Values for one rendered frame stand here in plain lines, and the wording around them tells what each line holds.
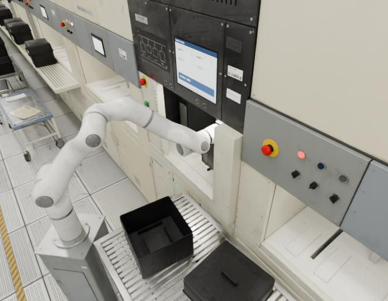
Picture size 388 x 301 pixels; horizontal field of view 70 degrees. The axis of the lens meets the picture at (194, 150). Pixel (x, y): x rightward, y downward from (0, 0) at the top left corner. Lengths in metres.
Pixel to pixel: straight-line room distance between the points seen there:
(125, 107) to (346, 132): 0.79
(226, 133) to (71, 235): 0.98
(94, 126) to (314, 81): 0.80
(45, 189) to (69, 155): 0.19
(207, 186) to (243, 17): 0.98
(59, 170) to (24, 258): 1.53
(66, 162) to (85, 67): 1.89
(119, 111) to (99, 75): 2.02
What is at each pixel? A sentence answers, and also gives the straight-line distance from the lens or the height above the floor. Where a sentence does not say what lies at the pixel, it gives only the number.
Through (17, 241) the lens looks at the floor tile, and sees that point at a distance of 2.92.
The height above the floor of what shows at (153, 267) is 0.82.
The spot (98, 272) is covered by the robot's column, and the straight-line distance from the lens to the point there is 1.82.
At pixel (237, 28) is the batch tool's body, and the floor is 1.79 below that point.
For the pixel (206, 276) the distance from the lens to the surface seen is 1.33.
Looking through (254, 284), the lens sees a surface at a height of 0.86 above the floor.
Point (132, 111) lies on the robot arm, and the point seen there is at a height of 1.47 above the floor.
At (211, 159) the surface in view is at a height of 1.05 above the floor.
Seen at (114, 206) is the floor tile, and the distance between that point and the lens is 2.82.
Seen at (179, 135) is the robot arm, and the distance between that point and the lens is 1.22.
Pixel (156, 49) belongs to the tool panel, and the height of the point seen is 1.59.
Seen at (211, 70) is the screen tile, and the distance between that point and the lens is 1.15.
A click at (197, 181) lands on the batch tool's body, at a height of 0.87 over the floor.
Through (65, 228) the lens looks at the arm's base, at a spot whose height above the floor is 0.88.
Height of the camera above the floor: 2.03
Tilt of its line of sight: 38 degrees down
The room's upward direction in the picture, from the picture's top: 2 degrees counter-clockwise
